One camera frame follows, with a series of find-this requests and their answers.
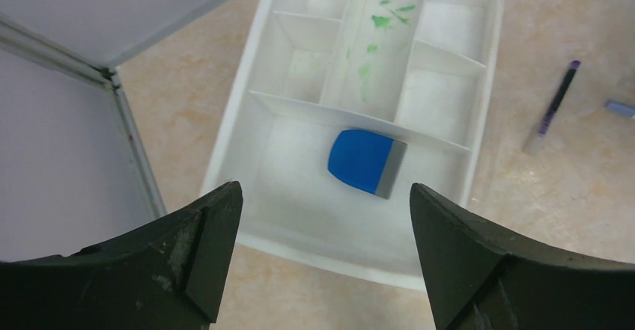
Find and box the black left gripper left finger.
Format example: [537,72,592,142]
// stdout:
[1,181,243,329]

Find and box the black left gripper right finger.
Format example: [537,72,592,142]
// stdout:
[410,183,634,329]

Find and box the dark purple pen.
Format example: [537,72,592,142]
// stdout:
[523,60,581,155]

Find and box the white blue pen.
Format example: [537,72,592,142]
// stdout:
[604,100,635,119]

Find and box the white plastic drawer organizer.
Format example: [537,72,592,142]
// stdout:
[201,0,505,290]

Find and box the blue grey eraser block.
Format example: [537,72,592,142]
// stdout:
[327,129,407,199]

